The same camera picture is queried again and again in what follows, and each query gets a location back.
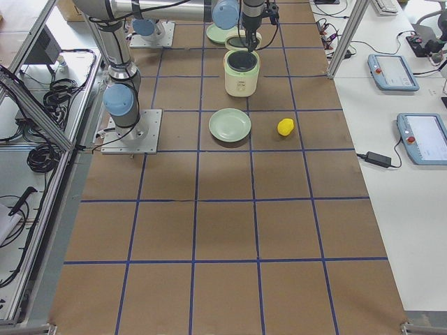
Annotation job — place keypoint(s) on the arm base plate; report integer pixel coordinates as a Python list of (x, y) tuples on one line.
[(137, 42), (142, 139)]

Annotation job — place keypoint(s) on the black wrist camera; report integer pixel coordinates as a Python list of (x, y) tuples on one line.
[(273, 13)]

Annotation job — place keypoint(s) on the far blue teach pendant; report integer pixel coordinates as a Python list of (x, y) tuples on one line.
[(392, 73)]

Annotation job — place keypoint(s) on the yellow toy pepper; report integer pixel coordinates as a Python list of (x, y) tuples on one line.
[(285, 126)]

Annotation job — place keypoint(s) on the left-side green plate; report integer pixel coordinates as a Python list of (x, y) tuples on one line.
[(216, 34)]

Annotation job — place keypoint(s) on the blue teach pendant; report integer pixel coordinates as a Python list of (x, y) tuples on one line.
[(392, 73), (424, 137)]

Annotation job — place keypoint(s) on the aluminium frame post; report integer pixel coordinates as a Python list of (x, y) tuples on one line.
[(349, 31)]

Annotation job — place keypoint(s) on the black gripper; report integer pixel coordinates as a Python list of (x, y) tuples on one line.
[(251, 21)]

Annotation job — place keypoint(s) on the cream rice cooker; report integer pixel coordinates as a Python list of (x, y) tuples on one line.
[(241, 67)]

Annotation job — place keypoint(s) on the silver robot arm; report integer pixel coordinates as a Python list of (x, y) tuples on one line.
[(121, 98), (148, 29)]

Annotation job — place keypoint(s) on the near blue teach pendant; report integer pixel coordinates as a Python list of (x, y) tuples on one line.
[(424, 137)]

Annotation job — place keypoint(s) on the right-side green plate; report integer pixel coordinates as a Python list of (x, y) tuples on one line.
[(229, 125)]

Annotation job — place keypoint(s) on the black power adapter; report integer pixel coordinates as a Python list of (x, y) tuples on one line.
[(378, 159)]

